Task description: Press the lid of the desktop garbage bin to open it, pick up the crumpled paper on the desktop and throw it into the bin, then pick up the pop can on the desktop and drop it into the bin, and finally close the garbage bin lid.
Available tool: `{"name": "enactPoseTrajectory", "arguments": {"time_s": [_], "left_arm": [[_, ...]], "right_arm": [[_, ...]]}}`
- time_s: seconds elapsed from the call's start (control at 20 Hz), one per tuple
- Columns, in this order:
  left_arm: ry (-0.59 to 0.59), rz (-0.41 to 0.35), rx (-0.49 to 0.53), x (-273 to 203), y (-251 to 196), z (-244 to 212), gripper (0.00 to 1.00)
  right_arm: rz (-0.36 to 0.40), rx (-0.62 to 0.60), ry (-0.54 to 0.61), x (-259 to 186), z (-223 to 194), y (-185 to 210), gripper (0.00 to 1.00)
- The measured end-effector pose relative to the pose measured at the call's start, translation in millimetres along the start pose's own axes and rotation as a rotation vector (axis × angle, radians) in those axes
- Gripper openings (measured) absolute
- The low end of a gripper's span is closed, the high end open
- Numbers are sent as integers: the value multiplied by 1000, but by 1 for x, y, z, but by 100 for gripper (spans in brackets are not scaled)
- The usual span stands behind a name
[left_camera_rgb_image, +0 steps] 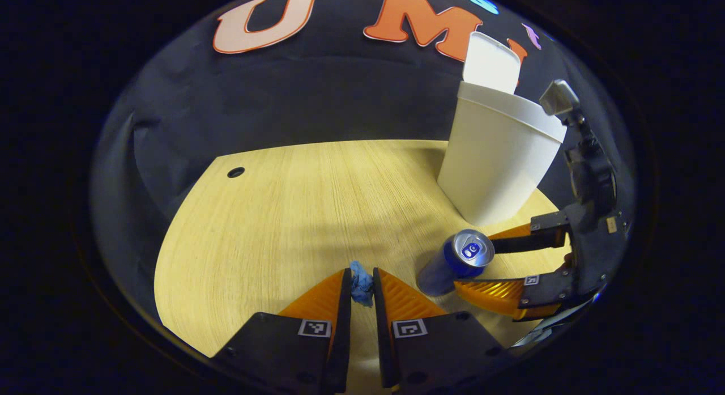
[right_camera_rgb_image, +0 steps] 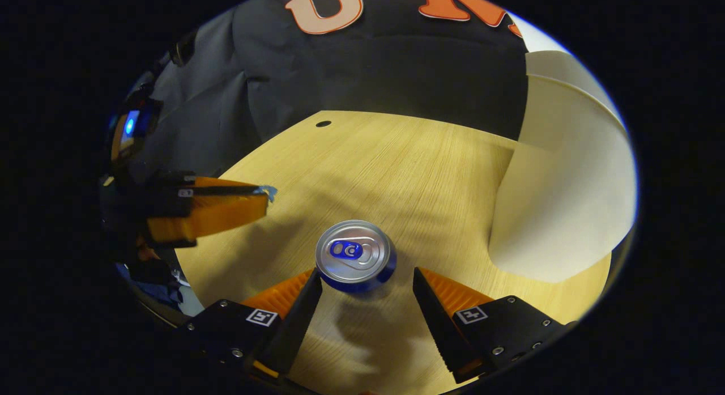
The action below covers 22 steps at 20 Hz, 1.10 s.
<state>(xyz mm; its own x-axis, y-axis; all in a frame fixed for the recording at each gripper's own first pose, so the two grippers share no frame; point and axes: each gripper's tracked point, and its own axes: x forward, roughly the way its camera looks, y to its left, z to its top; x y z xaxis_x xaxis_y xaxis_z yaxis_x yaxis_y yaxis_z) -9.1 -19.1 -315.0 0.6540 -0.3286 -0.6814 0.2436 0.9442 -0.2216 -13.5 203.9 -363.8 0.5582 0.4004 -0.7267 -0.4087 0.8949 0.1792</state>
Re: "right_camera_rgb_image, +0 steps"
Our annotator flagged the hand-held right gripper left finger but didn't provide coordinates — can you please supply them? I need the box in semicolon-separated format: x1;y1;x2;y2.
181;267;323;379

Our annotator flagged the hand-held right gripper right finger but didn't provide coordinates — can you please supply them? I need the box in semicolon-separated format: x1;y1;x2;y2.
412;266;575;384

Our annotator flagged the blue pop can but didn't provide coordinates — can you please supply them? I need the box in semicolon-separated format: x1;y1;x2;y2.
315;219;397;294

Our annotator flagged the white desktop garbage bin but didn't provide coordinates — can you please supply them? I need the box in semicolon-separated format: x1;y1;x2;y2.
488;12;638;283

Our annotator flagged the blue cloth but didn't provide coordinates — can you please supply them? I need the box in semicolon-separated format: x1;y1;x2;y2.
116;262;189;306

